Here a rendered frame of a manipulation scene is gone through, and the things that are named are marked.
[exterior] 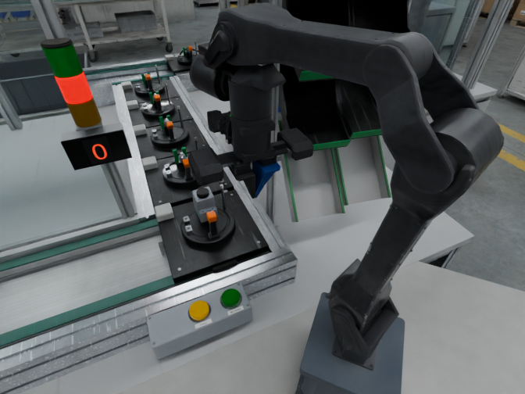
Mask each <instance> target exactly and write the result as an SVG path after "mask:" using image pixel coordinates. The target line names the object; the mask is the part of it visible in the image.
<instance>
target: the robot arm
mask: <svg viewBox="0 0 525 394"><path fill-rule="evenodd" d="M198 53H199V54H197V55H196V57H195V58H194V60H193V61H192V64H191V69H190V71H189V75H190V79H191V83H192V84H193V85H194V86H195V87H196V88H197V89H199V90H201V91H203V92H205V93H207V94H209V95H211V96H212V97H214V98H216V99H219V100H220V101H224V102H228V101H230V111H228V112H227V113H221V111H219V110H213V111H208V112H207V120H208V125H209V130H210V131H211V132H213V133H216V132H220V133H221V134H225V136H226V143H228V144H232V146H233V150H234V151H233V152H226V153H223V154H219V155H217V154H216V153H215V152H214V151H213V149H212V148H207V149H200V150H197V151H193V152H190V154H189V156H188V162H189V165H190V167H191V170H192V172H193V174H194V176H195V179H196V181H197V182H198V184H200V185H205V184H210V183H213V182H217V181H222V180H223V177H224V174H223V168H224V167H229V169H230V171H231V173H232V174H233V175H234V177H235V179H236V180H237V181H244V183H245V186H246V188H247V189H248V192H249V194H250V196H251V197H252V198H253V199H254V198H257V196H258V195H259V193H260V192H261V191H262V189H263V187H264V186H265V184H266V183H267V181H268V180H269V179H270V178H271V177H272V176H273V174H274V173H275V172H276V171H278V170H280V165H279V164H278V162H277V159H276V158H277V156H279V155H282V154H285V153H288V151H292V153H291V158H293V159H294V160H295V161H296V160H300V159H304V158H308V157H311V156H312V155H313V148H314V147H313V143H312V142H311V141H310V140H309V139H308V138H307V137H306V136H305V135H304V134H303V133H302V132H301V131H300V130H299V129H298V128H293V129H290V130H286V131H280V132H278V133H277V141H276V142H273V143H271V131H275V129H276V124H275V123H274V122H273V121H272V91H273V88H275V87H277V86H280V85H282V84H284V83H285V82H286V80H285V78H284V76H283V75H282V73H280V72H279V71H278V70H277V68H276V67H275V66H274V63H279V64H283V65H286V66H292V67H295V68H299V69H302V70H307V71H310V72H313V73H319V74H322V75H326V76H329V77H334V78H337V79H341V80H344V81H350V82H353V83H357V84H361V85H365V86H367V87H368V88H369V90H370V91H371V93H372V95H373V97H374V98H375V100H376V103H377V111H378V116H379V120H380V128H381V133H382V137H383V139H384V142H385V144H386V146H387V147H388V149H389V151H390V153H391V154H392V156H393V157H394V159H395V166H394V169H393V173H392V176H391V182H390V187H391V196H392V203H391V205H390V208H389V210H388V212H387V214H386V215H385V217H384V219H383V221H382V223H381V225H380V227H379V229H378V230H377V233H376V234H375V236H374V238H373V241H372V242H371V243H370V246H369V248H368V249H367V251H366V254H365V256H364V257H363V259H362V261H360V260H359V259H358V258H357V259H356V260H355V261H354V262H353V263H352V264H351V265H350V266H349V267H348V268H347V269H346V270H345V271H344V272H343V273H342V274H341V275H339V276H338V277H337V278H336V279H335V280H334V281H333V284H332V286H331V289H330V292H329V293H328V294H327V295H326V298H328V299H329V301H328V307H329V310H330V315H331V320H332V324H333V328H334V333H335V340H334V345H333V349H332V354H333V355H334V356H337V357H339V358H341V359H343V360H347V361H349V362H351V363H354V364H357V365H359V366H361V367H364V368H366V369H369V370H373V369H374V368H375V361H376V355H377V345H378V343H379V342H380V340H381V338H382V336H383V335H384V333H385V332H386V331H387V330H388V329H389V327H390V326H391V325H392V323H393V322H394V321H395V319H396V318H397V317H398V315H399V313H398V311H397V309H396V307H395V305H394V303H393V302H392V300H391V297H390V293H391V289H392V285H391V281H392V279H393V276H394V275H395V273H396V272H397V270H398V269H399V267H400V266H401V265H402V263H403V262H404V261H405V259H406V257H407V256H408V255H409V254H410V252H412V251H413V247H414V246H415V245H416V243H417V242H418V241H419V239H420V238H421V236H422V235H423V233H424V232H425V230H426V229H427V228H428V226H429V225H430V223H431V222H432V220H433V219H434V218H436V217H437V216H439V215H440V214H441V213H443V212H444V211H445V210H446V209H447V208H448V207H450V205H451V204H453V203H454V202H455V201H456V200H457V199H458V198H459V197H461V196H462V195H463V194H464V193H465V192H466V191H467V190H468V189H469V188H470V186H471V185H472V184H473V183H474V182H475V181H476V179H478V177H479V176H480V175H481V174H482V173H483V172H484V171H485V170H486V169H487V168H488V166H489V165H490V164H491V163H492V162H493V160H494V159H495V158H496V157H497V156H498V154H499V153H500V152H501V150H502V147H503V145H504V139H505V138H504V136H503V135H502V131H501V128H500V126H499V125H498V123H497V122H496V121H495V120H494V118H493V117H492V116H490V115H488V114H486V113H485V112H483V111H481V110H480V108H479V107H478V105H477V103H476V102H475V100H474V98H473V96H472V95H471V93H470V90H469V89H468V87H467V86H465V84H464V83H463V82H462V81H461V80H460V79H459V78H458V77H457V76H456V75H455V74H454V73H453V72H452V71H451V70H450V69H449V68H448V67H447V66H446V65H445V64H444V63H443V62H442V61H441V59H440V57H439V56H438V54H437V52H436V50H435V49H434V46H433V45H432V44H431V42H430V41H429V40H428V39H427V38H426V37H425V36H423V35H422V34H419V33H416V32H407V33H401V34H399V33H395V32H387V31H381V30H370V29H363V28H358V27H346V26H341V25H334V24H328V23H317V22H311V21H305V20H300V19H297V18H295V17H293V16H292V15H291V14H290V13H289V12H288V11H287V10H286V9H283V8H281V7H278V6H276V5H273V4H270V3H268V2H263V3H258V4H253V5H244V6H239V7H234V8H229V9H222V10H221V11H220V12H219V17H218V20H217V24H216V26H215V28H214V31H213V33H212V37H211V39H210V42H208V43H205V44H201V45H198ZM267 63H269V64H267ZM260 64H267V65H265V66H260ZM424 108H425V109H426V110H427V111H428V113H429V114H430V116H431V118H432V120H433V122H432V123H430V124H429V122H428V120H427V118H426V113H425V110H424ZM251 163H252V169H251Z"/></svg>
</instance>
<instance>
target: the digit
mask: <svg viewBox="0 0 525 394"><path fill-rule="evenodd" d="M81 142H82V144H83V146H84V149H85V151H86V153H87V156H88V158H89V160H90V161H91V165H93V164H96V163H103V162H107V161H110V160H114V156H113V153H112V150H111V148H110V146H109V143H108V140H107V137H106V136H104V137H100V138H92V139H88V140H84V141H81Z"/></svg>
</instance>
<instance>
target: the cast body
mask: <svg viewBox="0 0 525 394"><path fill-rule="evenodd" d="M192 196H193V202H194V206H195V210H196V212H197V214H198V217H199V220H200V221H201V223H203V222H206V221H208V219H207V216H206V210H212V211H215V213H216V218H218V213H217V208H216V206H215V199H214V196H213V194H212V192H211V190H210V188H209V187H205V188H200V189H197V190H194V191H192Z"/></svg>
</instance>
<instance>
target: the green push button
mask: <svg viewBox="0 0 525 394"><path fill-rule="evenodd" d="M221 298H222V303H223V305H224V306H227V307H234V306H236V305H237V304H239V302H240V299H241V297H240V293H239V291H238V290H236V289H233V288H229V289H227V290H226V291H224V292H223V294H222V297H221Z"/></svg>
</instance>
